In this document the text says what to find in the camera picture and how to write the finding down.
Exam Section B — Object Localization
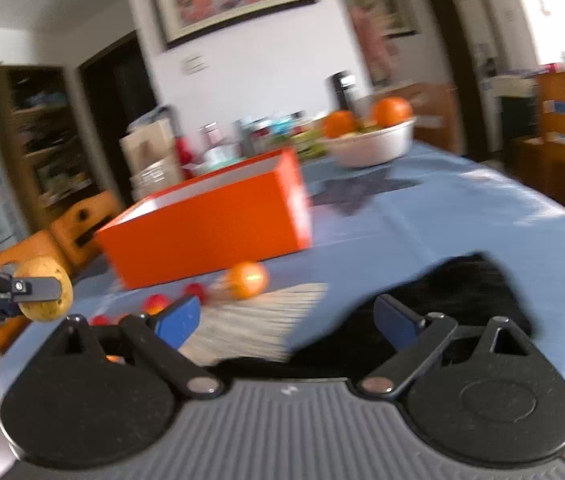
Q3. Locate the yellow pear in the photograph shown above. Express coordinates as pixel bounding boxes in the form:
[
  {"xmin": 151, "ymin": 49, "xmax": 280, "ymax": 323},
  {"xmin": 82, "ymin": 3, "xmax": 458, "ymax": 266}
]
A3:
[{"xmin": 13, "ymin": 256, "xmax": 73, "ymax": 323}]

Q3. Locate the red small fruit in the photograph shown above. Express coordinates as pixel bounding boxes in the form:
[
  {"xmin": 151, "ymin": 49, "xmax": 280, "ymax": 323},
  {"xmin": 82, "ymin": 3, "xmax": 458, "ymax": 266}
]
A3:
[{"xmin": 142, "ymin": 294, "xmax": 173, "ymax": 315}]

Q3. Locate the wooden chair near left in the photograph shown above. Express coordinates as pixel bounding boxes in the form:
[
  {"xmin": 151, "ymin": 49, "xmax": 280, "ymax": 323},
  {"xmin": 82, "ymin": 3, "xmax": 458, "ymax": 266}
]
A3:
[{"xmin": 0, "ymin": 228, "xmax": 74, "ymax": 354}]

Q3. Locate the red cherry tomato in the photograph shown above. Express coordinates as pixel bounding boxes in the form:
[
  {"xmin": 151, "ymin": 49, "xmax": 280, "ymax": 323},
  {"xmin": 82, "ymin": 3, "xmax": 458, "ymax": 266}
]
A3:
[{"xmin": 183, "ymin": 282, "xmax": 208, "ymax": 306}]

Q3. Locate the wooden chair far left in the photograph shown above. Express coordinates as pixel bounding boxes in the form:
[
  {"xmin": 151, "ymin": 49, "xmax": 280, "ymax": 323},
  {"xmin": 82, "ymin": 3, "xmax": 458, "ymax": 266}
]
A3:
[{"xmin": 49, "ymin": 191, "xmax": 121, "ymax": 273}]

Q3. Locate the black cloth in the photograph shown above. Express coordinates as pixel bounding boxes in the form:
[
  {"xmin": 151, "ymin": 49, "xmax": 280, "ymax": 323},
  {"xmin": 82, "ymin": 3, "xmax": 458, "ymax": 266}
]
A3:
[{"xmin": 208, "ymin": 252, "xmax": 535, "ymax": 382}]

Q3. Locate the small orange tangerine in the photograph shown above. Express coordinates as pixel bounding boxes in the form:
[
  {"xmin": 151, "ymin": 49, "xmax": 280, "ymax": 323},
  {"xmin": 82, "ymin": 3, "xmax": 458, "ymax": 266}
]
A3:
[{"xmin": 225, "ymin": 262, "xmax": 269, "ymax": 300}]

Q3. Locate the blue tablecloth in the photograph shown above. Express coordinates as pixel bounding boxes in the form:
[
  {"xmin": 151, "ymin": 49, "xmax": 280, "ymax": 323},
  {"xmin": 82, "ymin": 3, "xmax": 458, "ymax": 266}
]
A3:
[{"xmin": 0, "ymin": 138, "xmax": 565, "ymax": 441}]

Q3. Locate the wooden cabinet shelf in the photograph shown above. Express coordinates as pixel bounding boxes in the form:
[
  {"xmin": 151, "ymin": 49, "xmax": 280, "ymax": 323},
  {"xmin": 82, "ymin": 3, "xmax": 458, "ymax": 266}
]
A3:
[{"xmin": 0, "ymin": 63, "xmax": 102, "ymax": 232}]

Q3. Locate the orange cardboard box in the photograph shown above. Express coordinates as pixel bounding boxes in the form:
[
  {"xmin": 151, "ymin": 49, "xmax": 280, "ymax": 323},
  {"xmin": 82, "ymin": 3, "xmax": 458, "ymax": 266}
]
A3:
[{"xmin": 96, "ymin": 148, "xmax": 312, "ymax": 289}]

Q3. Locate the beige paper bag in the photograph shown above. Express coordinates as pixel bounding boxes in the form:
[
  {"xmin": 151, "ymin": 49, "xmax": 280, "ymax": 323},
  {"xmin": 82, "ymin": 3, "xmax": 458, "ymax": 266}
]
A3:
[{"xmin": 120, "ymin": 119, "xmax": 184, "ymax": 202}]

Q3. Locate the red umbrella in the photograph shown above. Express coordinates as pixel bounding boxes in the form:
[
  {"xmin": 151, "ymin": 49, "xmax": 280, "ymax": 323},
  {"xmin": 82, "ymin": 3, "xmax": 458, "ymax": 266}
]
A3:
[{"xmin": 162, "ymin": 104, "xmax": 197, "ymax": 166}]

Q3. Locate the white fruit bowl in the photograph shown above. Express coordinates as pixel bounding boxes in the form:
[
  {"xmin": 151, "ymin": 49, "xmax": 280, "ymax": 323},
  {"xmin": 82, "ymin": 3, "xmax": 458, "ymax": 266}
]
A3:
[{"xmin": 319, "ymin": 118, "xmax": 416, "ymax": 169}]

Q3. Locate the wooden chair behind bowl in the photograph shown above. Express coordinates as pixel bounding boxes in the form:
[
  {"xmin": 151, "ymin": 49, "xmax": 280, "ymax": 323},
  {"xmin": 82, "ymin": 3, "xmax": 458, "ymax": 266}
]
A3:
[{"xmin": 374, "ymin": 82, "xmax": 464, "ymax": 155}]

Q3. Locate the orange in bowl left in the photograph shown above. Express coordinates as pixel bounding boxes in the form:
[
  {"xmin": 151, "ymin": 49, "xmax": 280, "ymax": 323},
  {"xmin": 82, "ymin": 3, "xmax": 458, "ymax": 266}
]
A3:
[{"xmin": 323, "ymin": 110, "xmax": 359, "ymax": 139}]

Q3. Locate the orange in bowl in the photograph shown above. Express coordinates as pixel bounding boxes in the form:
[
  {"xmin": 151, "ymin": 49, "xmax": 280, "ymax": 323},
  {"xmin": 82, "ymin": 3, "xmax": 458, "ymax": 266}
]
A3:
[
  {"xmin": 371, "ymin": 96, "xmax": 413, "ymax": 128},
  {"xmin": 323, "ymin": 110, "xmax": 359, "ymax": 139}
]

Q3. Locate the orange in bowl right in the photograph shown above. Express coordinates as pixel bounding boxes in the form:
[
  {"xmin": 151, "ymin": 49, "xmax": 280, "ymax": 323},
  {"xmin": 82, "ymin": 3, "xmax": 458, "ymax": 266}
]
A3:
[{"xmin": 371, "ymin": 96, "xmax": 413, "ymax": 128}]

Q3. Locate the black thermos bottle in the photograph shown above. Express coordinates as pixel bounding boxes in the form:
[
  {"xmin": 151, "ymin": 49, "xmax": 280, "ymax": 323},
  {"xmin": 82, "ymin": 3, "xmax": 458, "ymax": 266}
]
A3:
[{"xmin": 329, "ymin": 70, "xmax": 360, "ymax": 117}]

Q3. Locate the small framed picture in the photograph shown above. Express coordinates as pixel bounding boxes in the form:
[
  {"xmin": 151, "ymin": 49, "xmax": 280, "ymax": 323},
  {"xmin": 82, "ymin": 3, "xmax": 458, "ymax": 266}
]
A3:
[{"xmin": 345, "ymin": 0, "xmax": 419, "ymax": 38}]

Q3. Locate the wall switch panel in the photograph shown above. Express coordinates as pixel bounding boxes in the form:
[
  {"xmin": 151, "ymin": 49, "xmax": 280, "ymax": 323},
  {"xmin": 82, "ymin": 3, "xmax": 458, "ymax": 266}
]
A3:
[{"xmin": 182, "ymin": 53, "xmax": 208, "ymax": 75}]

